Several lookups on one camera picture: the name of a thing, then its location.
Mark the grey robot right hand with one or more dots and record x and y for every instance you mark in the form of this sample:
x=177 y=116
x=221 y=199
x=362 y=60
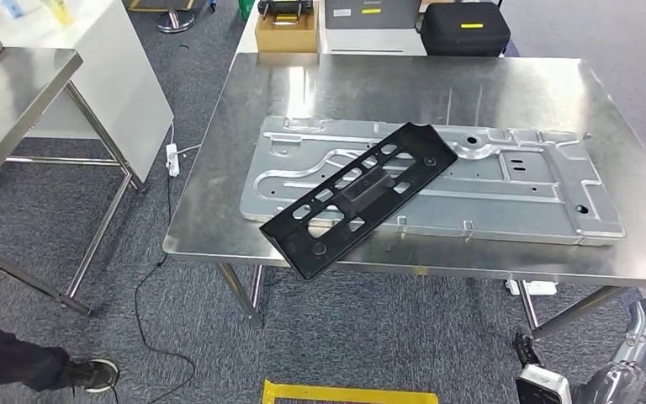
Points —
x=613 y=385

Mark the black plastic frame part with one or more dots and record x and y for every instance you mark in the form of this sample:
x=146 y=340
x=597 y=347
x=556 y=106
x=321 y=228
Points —
x=356 y=195

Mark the large steel workbench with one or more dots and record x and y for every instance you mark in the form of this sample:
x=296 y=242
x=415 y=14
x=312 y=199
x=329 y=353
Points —
x=412 y=83

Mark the white power strip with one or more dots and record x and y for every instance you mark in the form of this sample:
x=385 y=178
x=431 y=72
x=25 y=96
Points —
x=535 y=287
x=172 y=159

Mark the stamped sheet metal panel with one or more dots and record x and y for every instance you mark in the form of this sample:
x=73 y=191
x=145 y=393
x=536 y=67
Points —
x=523 y=195

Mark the yellow floor tape square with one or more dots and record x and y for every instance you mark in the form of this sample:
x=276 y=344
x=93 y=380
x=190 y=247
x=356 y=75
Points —
x=356 y=395

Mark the black hard case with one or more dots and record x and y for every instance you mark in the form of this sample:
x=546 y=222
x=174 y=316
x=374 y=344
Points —
x=462 y=42

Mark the white flat box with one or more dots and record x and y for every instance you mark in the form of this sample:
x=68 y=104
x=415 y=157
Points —
x=373 y=40

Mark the grey equipment case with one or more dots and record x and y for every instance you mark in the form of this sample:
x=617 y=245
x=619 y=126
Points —
x=395 y=17

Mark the cardboard box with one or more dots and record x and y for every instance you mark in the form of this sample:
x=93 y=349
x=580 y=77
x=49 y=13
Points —
x=287 y=39

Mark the black device in box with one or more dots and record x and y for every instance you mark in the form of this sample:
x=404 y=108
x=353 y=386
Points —
x=284 y=6

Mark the green plastic object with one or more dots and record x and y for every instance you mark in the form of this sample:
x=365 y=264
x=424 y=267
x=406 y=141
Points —
x=246 y=8

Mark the round chrome stool base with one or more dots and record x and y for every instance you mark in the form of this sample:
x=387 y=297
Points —
x=175 y=21

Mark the white board panel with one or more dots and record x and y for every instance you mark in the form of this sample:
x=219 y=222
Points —
x=122 y=83

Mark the person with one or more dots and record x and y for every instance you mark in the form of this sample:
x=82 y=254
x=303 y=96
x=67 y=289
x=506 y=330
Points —
x=5 y=351

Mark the yellow bottle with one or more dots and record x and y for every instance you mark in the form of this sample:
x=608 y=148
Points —
x=60 y=11

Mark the small steel table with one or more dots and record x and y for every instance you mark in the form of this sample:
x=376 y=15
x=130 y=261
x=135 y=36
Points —
x=11 y=95

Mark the blue and white pack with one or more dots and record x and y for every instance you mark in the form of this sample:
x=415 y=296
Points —
x=10 y=8

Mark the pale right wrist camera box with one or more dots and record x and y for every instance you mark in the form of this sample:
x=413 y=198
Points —
x=540 y=387

